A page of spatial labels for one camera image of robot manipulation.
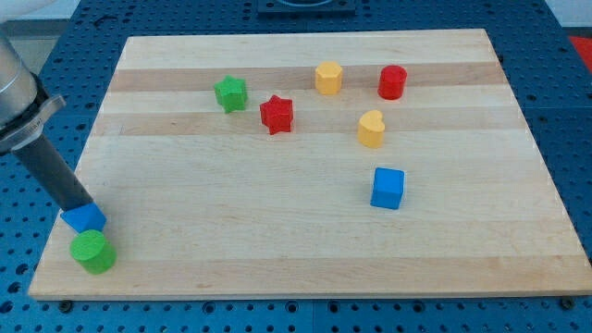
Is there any green star block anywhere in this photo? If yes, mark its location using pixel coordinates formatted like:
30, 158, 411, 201
214, 75, 248, 114

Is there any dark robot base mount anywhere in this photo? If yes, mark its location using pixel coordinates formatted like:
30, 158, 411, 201
256, 0, 357, 17

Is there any blue triangle block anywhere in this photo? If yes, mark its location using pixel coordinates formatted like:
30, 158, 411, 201
60, 203, 106, 233

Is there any yellow heart block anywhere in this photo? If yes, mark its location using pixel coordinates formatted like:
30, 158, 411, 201
357, 110, 386, 149

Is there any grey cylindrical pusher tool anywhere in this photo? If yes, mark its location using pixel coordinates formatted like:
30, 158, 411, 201
12, 134, 93, 211

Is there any red star block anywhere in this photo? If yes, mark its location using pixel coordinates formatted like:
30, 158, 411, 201
259, 95, 293, 135

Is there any green cylinder block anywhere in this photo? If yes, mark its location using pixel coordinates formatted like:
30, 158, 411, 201
69, 229, 117, 275

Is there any blue cube block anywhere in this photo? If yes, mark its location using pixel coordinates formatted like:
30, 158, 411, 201
370, 167, 405, 210

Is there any yellow hexagon block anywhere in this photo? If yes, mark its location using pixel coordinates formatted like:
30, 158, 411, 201
314, 61, 343, 95

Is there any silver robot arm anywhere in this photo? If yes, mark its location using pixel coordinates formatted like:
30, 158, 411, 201
1, 37, 93, 211

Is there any wooden board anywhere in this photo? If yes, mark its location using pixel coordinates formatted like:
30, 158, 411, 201
29, 29, 591, 301

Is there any red cylinder block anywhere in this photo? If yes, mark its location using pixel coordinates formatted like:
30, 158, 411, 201
377, 65, 407, 100

